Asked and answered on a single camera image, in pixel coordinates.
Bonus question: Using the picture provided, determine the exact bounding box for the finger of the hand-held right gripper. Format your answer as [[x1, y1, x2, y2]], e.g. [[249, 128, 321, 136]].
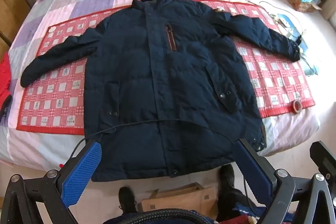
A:
[[310, 141, 336, 195]]

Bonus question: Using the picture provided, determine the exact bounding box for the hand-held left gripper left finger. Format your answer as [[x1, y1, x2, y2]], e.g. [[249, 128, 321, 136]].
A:
[[0, 139, 102, 224]]

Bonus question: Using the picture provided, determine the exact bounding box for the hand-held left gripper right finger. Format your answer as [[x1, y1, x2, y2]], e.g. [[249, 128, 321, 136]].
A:
[[232, 138, 336, 224]]

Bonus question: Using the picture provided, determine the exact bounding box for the navy padded jacket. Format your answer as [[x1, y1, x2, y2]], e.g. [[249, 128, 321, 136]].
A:
[[20, 0, 301, 182]]

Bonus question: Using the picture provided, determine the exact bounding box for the person's right shoe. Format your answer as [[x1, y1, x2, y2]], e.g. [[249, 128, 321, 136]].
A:
[[218, 164, 237, 198]]

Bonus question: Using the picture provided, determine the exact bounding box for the person's shoe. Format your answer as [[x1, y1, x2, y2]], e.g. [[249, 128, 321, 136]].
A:
[[118, 186, 138, 214], [218, 164, 237, 198]]

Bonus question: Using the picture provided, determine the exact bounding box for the person's left shoe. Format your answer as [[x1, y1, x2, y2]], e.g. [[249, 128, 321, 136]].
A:
[[118, 186, 138, 214]]

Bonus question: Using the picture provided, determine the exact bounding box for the flat cardboard box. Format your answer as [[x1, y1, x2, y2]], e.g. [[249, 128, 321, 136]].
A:
[[142, 182, 218, 219]]

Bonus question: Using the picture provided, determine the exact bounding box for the red checked mat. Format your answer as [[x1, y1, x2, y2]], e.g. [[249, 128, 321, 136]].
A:
[[16, 0, 315, 135]]

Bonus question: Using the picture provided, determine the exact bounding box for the red garment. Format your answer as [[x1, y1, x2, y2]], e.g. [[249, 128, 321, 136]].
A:
[[0, 52, 13, 119]]

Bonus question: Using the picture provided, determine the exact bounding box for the blue paper sheet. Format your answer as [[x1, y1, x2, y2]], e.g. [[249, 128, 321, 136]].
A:
[[278, 13, 298, 30]]

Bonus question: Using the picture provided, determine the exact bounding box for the open cardboard box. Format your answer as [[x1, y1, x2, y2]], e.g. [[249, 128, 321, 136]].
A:
[[287, 0, 323, 13]]

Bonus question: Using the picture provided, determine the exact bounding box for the wooden wardrobe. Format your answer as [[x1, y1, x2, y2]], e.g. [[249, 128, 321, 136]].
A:
[[0, 0, 30, 56]]

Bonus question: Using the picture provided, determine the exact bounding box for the black braided cable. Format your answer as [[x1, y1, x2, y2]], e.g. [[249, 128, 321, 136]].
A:
[[104, 209, 213, 224]]

